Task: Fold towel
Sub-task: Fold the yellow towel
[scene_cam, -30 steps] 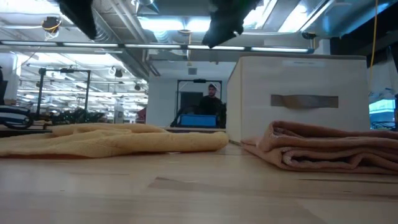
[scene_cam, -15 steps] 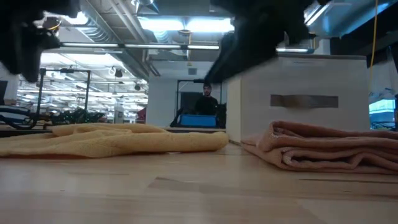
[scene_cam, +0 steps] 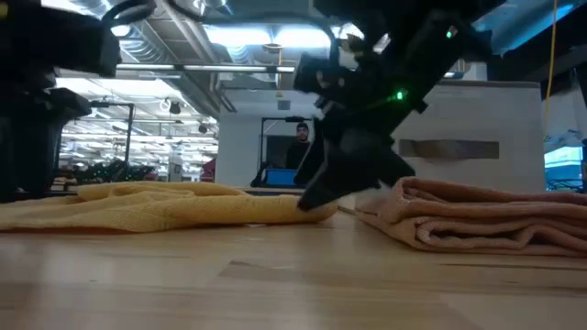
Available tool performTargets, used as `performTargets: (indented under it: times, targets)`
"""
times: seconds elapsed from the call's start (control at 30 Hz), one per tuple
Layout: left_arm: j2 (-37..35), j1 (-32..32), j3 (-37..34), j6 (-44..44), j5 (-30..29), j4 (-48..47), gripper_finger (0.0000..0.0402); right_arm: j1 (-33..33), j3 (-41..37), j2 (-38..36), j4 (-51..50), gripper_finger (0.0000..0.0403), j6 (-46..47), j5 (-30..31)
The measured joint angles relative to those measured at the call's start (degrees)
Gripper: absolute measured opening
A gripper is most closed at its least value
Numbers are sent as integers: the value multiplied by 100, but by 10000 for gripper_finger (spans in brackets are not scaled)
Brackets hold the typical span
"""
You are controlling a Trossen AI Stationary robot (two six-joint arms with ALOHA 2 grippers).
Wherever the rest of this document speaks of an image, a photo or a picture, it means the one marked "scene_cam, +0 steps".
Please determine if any blue plastic bin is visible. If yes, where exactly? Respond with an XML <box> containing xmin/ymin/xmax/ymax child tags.
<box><xmin>264</xmin><ymin>168</ymin><xmax>299</xmax><ymax>187</ymax></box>

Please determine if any beige fabric storage box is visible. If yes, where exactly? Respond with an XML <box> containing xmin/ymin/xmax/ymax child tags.
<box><xmin>392</xmin><ymin>80</ymin><xmax>547</xmax><ymax>193</ymax></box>

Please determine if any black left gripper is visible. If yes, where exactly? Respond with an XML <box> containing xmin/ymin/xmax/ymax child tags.
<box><xmin>0</xmin><ymin>75</ymin><xmax>93</xmax><ymax>203</ymax></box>

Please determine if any yellow cable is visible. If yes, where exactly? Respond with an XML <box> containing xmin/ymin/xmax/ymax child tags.
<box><xmin>544</xmin><ymin>0</ymin><xmax>559</xmax><ymax>138</ymax></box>

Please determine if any yellow towel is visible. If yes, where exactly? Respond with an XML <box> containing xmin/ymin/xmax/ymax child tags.
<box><xmin>0</xmin><ymin>181</ymin><xmax>338</xmax><ymax>234</ymax></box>

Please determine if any person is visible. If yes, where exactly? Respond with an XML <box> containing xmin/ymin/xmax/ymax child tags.
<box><xmin>285</xmin><ymin>122</ymin><xmax>313</xmax><ymax>171</ymax></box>

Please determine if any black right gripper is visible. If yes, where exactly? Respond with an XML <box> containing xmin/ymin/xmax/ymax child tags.
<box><xmin>293</xmin><ymin>13</ymin><xmax>464</xmax><ymax>212</ymax></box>

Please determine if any pink towel with white lines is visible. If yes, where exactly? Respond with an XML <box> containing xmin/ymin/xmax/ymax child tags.
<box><xmin>355</xmin><ymin>176</ymin><xmax>587</xmax><ymax>258</ymax></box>

